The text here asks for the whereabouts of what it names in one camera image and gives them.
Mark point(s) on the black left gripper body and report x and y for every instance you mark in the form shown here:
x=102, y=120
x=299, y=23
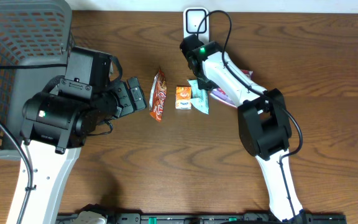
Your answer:
x=128, y=98

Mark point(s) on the orange red chip bag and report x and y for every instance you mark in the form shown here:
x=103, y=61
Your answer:
x=158, y=95

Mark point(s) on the small orange box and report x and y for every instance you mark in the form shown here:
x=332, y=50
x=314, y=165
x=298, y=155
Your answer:
x=183, y=98

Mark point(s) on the teal packet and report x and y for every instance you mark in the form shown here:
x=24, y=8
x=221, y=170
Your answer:
x=199, y=98

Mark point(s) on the purple red snack packet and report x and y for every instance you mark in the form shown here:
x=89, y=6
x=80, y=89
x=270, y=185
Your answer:
x=220, y=95

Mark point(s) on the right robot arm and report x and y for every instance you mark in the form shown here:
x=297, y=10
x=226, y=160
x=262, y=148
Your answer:
x=264, y=122

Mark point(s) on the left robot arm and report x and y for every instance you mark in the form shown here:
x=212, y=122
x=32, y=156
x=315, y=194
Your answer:
x=54, y=130

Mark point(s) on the grey plastic mesh basket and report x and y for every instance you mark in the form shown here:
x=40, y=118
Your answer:
x=35, y=40

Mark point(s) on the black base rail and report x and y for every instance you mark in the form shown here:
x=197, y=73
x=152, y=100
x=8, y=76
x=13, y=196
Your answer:
x=96, y=214

